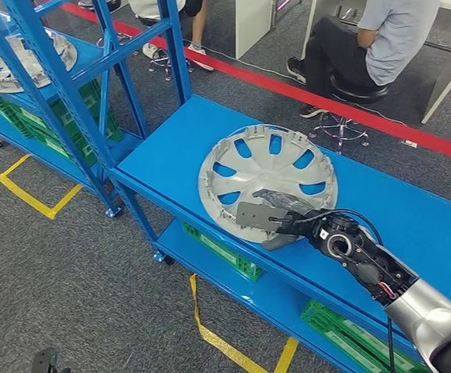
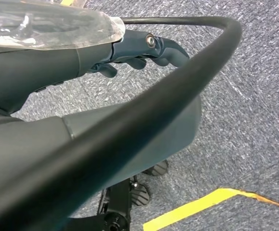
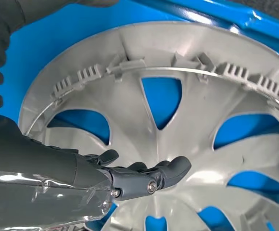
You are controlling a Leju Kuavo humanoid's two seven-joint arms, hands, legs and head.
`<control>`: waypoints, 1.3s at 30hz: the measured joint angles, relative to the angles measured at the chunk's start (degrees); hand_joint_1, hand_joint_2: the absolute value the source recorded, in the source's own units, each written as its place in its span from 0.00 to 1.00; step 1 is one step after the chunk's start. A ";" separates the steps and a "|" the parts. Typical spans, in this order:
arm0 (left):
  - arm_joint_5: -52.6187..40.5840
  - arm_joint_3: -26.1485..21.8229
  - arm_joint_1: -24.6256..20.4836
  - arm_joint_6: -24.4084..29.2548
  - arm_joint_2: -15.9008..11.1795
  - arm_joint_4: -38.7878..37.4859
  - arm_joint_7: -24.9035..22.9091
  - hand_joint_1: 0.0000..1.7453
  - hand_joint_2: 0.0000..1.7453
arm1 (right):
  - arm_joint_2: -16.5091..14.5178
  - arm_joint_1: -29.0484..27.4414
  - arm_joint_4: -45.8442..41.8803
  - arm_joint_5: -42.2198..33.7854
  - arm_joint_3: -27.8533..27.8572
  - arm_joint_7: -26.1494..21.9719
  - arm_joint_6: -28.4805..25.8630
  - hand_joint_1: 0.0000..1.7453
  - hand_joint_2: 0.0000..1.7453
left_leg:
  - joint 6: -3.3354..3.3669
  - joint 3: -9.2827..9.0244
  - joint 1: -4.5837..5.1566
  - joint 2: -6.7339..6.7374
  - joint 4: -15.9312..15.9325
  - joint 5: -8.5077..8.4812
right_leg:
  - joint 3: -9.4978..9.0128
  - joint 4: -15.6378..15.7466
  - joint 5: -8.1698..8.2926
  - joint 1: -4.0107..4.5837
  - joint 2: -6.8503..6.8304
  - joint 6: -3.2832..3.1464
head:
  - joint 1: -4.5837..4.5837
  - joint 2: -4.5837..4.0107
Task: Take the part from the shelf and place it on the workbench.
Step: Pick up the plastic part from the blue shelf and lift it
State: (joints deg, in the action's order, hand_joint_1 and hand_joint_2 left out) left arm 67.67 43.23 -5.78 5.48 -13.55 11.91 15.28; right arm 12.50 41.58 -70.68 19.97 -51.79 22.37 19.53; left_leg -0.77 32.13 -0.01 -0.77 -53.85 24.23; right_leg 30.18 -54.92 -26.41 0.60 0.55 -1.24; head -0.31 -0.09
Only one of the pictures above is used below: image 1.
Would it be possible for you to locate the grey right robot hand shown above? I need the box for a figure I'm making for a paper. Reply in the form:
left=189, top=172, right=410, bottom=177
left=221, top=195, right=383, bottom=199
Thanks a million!
left=252, top=189, right=320, bottom=252

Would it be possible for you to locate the blue metal shelf rack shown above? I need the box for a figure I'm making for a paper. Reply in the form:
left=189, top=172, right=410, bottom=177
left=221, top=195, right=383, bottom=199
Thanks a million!
left=0, top=0, right=150, bottom=220
left=0, top=0, right=451, bottom=373

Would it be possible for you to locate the green plastic crate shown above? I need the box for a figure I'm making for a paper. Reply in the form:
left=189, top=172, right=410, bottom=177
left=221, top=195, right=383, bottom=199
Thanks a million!
left=35, top=110, right=99, bottom=169
left=300, top=309, right=397, bottom=373
left=50, top=79, right=125, bottom=155
left=310, top=300, right=428, bottom=373
left=0, top=85, right=33, bottom=139
left=181, top=221, right=264, bottom=283

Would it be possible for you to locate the black round stool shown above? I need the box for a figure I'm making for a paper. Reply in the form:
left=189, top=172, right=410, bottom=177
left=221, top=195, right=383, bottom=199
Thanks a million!
left=309, top=71, right=390, bottom=155

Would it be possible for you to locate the red barrier belt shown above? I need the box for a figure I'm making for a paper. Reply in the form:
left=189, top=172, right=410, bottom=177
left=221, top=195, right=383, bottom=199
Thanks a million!
left=60, top=0, right=451, bottom=167

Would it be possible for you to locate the seated person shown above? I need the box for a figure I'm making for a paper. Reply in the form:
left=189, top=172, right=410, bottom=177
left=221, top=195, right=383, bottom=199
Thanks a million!
left=286, top=0, right=441, bottom=120

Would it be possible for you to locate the chrome base stool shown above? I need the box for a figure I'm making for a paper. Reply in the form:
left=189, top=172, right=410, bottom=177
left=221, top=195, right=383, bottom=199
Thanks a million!
left=96, top=15, right=194, bottom=82

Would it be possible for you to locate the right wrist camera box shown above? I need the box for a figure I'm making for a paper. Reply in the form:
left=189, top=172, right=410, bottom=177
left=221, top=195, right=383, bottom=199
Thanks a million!
left=236, top=201, right=291, bottom=232

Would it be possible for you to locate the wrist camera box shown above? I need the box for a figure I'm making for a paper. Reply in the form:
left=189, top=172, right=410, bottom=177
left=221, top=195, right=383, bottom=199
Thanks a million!
left=30, top=349, right=70, bottom=373
left=236, top=201, right=291, bottom=232

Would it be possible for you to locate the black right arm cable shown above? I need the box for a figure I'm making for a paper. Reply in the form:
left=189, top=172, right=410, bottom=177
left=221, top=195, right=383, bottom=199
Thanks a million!
left=295, top=208, right=396, bottom=373

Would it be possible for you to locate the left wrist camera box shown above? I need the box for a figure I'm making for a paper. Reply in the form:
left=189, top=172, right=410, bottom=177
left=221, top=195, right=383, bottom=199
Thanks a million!
left=30, top=349, right=70, bottom=373

